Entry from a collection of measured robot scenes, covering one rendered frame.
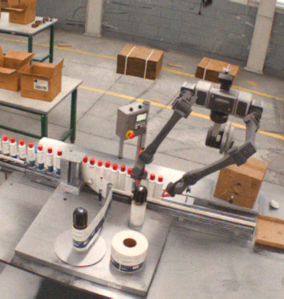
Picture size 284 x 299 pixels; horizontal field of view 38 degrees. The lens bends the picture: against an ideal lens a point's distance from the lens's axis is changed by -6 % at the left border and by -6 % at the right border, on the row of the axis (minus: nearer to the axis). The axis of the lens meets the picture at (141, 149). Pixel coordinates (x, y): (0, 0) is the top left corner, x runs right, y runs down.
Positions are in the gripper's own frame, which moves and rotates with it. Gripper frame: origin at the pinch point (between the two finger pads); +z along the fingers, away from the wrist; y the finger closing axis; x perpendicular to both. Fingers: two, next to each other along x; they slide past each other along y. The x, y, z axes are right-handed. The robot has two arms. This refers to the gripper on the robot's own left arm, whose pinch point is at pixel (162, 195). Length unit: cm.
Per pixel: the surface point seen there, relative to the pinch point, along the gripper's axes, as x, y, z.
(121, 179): -25.9, 1.3, 12.5
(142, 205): -14.0, 29.7, -5.6
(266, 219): 66, -12, -37
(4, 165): -90, 3, 76
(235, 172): 24, -20, -40
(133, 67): -48, -385, 132
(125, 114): -57, 0, -24
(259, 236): 62, 7, -34
